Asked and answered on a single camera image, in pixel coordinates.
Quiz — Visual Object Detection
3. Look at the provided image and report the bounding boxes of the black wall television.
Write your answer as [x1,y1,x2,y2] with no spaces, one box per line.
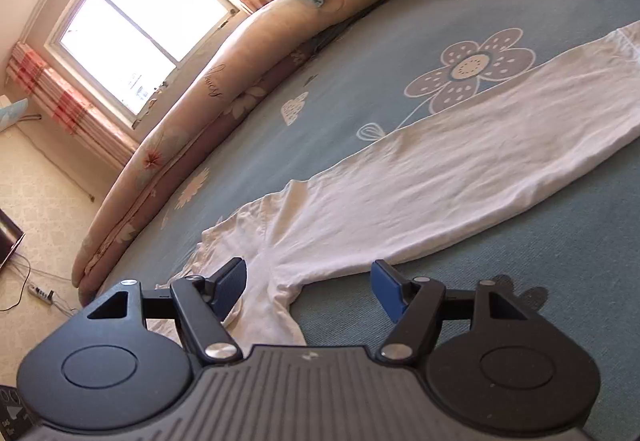
[0,210,25,268]

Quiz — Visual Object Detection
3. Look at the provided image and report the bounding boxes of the white long sleeve shirt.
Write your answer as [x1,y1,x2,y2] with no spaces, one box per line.
[171,24,639,349]

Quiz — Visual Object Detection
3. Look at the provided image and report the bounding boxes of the window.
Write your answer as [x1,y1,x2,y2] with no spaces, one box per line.
[32,0,245,139]

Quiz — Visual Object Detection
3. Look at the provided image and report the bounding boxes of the television power cables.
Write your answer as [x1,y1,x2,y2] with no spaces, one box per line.
[0,252,82,317]

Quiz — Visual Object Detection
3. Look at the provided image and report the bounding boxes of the blue floral bed sheet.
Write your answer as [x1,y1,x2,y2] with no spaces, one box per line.
[110,0,639,440]

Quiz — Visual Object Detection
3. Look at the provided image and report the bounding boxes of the pink curtain left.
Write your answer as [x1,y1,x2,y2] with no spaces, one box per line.
[6,42,138,169]

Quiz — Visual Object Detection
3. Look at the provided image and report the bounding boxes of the pink floral folded quilt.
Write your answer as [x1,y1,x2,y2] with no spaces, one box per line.
[72,0,380,305]

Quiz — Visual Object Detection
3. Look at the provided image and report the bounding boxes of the white power strip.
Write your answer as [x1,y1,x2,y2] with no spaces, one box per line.
[27,284,54,305]

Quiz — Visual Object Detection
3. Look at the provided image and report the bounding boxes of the white air conditioner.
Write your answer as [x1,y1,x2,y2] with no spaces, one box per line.
[0,99,28,131]

